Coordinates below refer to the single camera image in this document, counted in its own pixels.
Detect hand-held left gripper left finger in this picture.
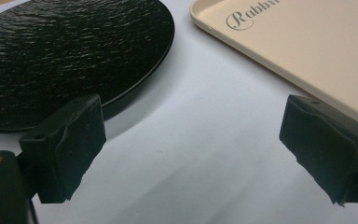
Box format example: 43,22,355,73
18,93,107,204

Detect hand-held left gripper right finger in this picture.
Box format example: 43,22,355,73
279,94,358,207

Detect black textured round plate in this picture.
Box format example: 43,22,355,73
0,0,176,133

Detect beige plastic tray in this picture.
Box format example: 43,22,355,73
189,0,358,132

